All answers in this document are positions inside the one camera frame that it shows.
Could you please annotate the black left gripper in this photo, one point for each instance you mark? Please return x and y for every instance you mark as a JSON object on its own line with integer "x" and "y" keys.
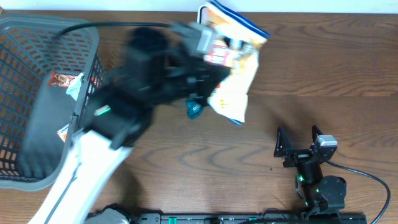
{"x": 201, "y": 79}

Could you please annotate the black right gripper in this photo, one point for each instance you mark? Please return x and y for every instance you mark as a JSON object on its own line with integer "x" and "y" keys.
{"x": 298, "y": 156}

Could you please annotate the blue mouthwash bottle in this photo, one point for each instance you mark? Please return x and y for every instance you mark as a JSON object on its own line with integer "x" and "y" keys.
{"x": 194, "y": 109}

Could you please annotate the yellow chips bag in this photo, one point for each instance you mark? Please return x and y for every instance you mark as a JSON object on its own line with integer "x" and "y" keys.
{"x": 237, "y": 47}

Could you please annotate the teal tissue pack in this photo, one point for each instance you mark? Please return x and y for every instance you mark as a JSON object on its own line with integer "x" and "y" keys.
{"x": 74, "y": 86}

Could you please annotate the red brown snack bar wrapper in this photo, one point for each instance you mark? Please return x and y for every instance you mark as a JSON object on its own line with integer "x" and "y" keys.
{"x": 60, "y": 80}

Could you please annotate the small orange snack packet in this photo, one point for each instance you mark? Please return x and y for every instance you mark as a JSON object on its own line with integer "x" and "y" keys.
{"x": 62, "y": 133}

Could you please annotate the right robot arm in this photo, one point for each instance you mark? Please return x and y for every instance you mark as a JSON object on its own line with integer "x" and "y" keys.
{"x": 321, "y": 193}

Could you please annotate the grey plastic shopping basket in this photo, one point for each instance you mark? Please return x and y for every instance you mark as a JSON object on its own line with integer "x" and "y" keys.
{"x": 33, "y": 47}

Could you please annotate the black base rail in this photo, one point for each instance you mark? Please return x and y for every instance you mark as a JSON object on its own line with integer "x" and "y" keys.
{"x": 114, "y": 214}

